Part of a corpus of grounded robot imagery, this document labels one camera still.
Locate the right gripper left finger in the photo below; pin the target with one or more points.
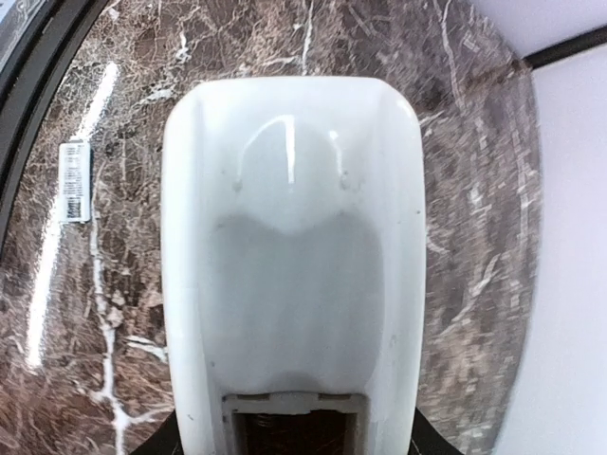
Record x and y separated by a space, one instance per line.
165 441

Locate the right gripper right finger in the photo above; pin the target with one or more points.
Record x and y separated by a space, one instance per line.
426 440

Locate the white remote control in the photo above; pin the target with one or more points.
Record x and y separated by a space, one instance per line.
293 264

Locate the white battery compartment cover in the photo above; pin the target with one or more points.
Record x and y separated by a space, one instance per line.
74 194

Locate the black front rail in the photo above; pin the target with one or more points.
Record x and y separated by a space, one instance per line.
39 40

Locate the left black frame post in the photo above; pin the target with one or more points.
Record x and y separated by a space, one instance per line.
566 49

